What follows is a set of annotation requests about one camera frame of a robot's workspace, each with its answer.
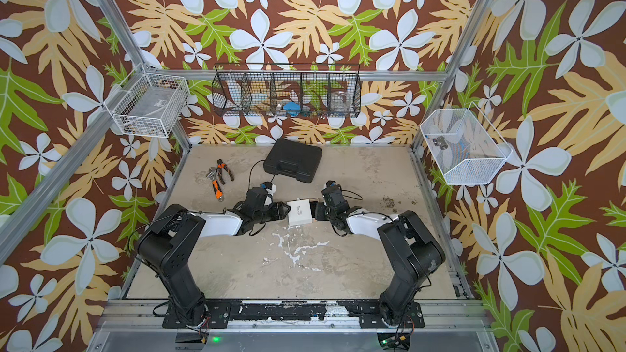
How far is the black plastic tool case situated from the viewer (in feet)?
3.47

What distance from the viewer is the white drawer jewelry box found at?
935 millimetres

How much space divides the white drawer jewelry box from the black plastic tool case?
0.42ft
